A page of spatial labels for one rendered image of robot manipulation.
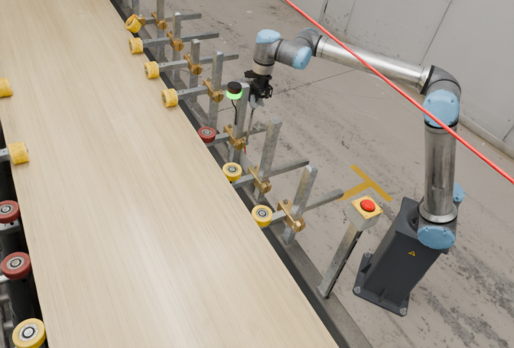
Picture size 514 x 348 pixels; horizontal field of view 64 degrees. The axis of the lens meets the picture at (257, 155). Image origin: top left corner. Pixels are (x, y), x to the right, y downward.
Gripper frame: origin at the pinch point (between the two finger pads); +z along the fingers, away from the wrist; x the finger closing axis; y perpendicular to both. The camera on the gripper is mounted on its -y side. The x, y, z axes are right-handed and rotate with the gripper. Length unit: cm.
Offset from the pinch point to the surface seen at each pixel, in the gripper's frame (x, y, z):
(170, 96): -30.0, -24.4, 4.4
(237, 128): -9.2, 3.6, 7.4
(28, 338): -103, 59, 12
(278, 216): -14, 48, 16
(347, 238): -10, 78, -4
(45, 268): -96, 39, 12
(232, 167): -20.8, 21.4, 11.3
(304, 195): -9, 54, 1
